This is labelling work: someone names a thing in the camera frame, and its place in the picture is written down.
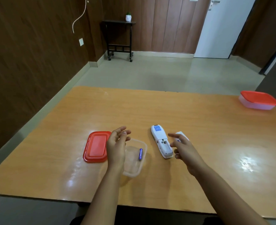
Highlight silver door handle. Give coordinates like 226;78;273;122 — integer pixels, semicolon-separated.
208;0;221;11

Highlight person's left hand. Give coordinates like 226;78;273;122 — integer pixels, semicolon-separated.
106;126;131;170

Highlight white door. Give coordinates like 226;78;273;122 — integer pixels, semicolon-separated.
194;0;257;59

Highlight white remote battery cover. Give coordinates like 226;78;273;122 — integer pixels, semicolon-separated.
175;131;190;142

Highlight dark wooden side table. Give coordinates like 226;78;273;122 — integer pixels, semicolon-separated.
102;20;136;63

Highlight red plastic container lid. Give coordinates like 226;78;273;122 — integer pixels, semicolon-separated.
83;131;112;163

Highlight clear plastic open container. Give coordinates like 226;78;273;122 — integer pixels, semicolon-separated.
122;138;148;178

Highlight person's right forearm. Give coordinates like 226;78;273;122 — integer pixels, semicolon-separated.
191;164;271;225

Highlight person's dark trousers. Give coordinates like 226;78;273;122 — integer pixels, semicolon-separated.
70;205;225;225

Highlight white remote control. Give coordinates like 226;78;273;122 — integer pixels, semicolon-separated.
151;125;174;159

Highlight person's left forearm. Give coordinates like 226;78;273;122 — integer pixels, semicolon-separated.
80;164;125;225

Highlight white hanging cable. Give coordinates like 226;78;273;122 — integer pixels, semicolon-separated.
72;0;87;34

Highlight clear container with red lid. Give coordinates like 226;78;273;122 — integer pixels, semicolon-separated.
238;90;276;110

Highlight person's right hand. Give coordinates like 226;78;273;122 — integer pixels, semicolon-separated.
168;133;208;176

